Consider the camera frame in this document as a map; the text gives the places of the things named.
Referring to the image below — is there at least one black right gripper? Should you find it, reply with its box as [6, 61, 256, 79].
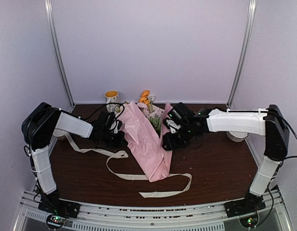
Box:
[162, 123, 194, 151]

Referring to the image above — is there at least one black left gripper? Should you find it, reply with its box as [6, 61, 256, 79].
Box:
[102, 129, 128, 149]

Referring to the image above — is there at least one purple fake flower bunch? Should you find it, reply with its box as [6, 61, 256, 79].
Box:
[147, 113, 162, 136]

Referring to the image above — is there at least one pink wrapping paper sheet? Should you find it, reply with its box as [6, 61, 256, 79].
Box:
[119, 101, 172, 182]

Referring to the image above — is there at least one white patterned mug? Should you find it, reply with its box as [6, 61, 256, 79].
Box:
[104, 90, 120, 113]

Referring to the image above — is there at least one white fake flower stem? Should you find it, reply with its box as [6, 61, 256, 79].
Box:
[148, 94, 156, 104]

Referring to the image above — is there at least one beige printed ribbon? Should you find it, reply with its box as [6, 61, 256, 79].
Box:
[65, 132, 193, 198]

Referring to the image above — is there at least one orange fake flower stem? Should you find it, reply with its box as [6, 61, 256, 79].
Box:
[139, 90, 150, 105]

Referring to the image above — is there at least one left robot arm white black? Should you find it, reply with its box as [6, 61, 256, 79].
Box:
[21, 102, 127, 214]

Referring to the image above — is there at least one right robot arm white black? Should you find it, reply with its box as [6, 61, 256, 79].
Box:
[162, 103, 289, 213]

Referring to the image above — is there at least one white ceramic bowl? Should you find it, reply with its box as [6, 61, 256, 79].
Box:
[53, 129, 68, 141]

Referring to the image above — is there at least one white scalloped dish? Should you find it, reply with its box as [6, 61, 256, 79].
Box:
[226, 131, 249, 142]

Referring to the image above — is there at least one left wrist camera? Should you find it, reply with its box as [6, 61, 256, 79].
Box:
[110, 118, 122, 134]

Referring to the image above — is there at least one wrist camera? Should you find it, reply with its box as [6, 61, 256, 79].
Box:
[110, 118, 122, 134]
[163, 118, 181, 134]

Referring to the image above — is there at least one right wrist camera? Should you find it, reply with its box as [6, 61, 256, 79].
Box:
[163, 118, 181, 134]

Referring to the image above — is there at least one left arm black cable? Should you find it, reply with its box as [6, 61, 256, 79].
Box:
[23, 102, 126, 157]

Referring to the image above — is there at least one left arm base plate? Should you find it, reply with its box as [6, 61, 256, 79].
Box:
[38, 200, 80, 218]

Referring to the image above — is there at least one right aluminium frame post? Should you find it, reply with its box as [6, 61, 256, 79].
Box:
[227, 0, 257, 108]

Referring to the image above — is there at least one aluminium frame post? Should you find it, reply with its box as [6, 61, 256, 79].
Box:
[227, 0, 257, 108]
[44, 0, 75, 108]

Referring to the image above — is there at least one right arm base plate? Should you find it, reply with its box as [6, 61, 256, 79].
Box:
[224, 198, 266, 218]

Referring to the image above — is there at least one aluminium front rail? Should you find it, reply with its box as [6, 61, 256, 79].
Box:
[12, 190, 296, 231]

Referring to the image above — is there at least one left aluminium frame post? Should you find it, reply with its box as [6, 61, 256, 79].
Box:
[44, 0, 75, 108]

